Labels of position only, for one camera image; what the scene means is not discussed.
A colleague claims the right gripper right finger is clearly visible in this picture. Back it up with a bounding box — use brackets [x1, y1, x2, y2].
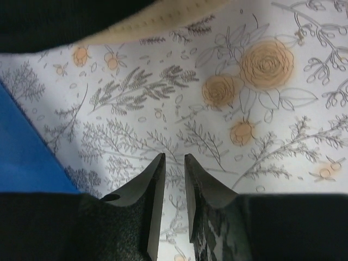
[184, 154, 347, 260]

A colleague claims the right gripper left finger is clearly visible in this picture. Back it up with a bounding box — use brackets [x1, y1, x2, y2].
[1, 153, 166, 260]

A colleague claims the blue plastic bin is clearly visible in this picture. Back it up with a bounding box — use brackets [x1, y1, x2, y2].
[1, 86, 79, 194]

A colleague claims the black hat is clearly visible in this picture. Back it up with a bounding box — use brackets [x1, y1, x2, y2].
[1, 0, 154, 54]

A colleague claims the beige bucket hat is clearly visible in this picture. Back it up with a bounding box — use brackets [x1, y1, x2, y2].
[77, 0, 229, 45]

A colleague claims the floral table mat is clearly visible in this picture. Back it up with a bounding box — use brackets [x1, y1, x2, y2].
[1, 1, 347, 260]

